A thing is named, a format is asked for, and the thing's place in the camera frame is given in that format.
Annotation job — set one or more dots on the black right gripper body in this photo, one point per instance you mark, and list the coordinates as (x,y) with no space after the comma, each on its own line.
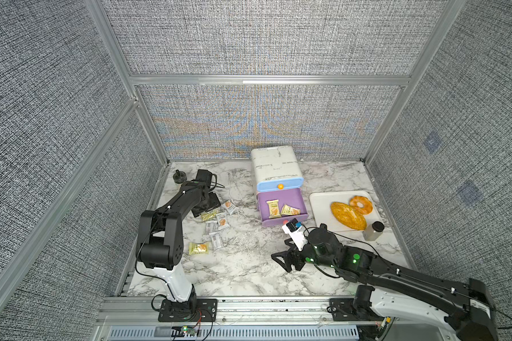
(299,257)

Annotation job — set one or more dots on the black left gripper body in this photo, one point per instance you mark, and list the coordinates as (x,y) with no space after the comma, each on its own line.
(212,202)

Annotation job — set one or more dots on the white cookie packet top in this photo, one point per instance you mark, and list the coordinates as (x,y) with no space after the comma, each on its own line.
(230,207)

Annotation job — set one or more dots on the white cookie packet orange picture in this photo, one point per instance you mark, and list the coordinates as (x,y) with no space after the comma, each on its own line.
(222,220)

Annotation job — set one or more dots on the yellow cookie packet front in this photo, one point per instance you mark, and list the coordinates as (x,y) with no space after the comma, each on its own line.
(289,211)

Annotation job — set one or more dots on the yellow cookie packet with barcode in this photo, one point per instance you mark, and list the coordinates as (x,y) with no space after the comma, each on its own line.
(274,209)

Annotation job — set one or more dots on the purple drawer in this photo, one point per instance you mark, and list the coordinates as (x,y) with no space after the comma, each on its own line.
(291,197)

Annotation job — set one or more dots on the white blue drawer cabinet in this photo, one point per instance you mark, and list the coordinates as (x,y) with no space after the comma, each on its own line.
(275,165)

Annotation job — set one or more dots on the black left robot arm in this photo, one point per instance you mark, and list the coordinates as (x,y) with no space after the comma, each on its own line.
(160,237)

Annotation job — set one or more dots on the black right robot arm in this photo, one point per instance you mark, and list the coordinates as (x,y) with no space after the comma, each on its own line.
(388,290)

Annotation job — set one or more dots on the white rectangular tray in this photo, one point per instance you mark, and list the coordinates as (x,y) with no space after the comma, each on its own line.
(321,208)

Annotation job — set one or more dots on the yellow bread loaf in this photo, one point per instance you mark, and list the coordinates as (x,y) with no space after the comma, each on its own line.
(348,216)

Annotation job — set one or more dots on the orange glazed donut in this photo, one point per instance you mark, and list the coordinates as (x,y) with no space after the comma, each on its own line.
(362,204)

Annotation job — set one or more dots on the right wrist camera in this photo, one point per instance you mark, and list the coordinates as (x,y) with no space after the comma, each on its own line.
(296,232)

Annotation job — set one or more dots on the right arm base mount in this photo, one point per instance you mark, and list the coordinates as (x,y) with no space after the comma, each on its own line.
(357,309)

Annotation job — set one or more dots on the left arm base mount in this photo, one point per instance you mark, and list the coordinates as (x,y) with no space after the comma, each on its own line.
(193,310)

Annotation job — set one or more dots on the aluminium front rail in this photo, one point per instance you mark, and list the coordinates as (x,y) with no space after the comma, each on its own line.
(259,318)

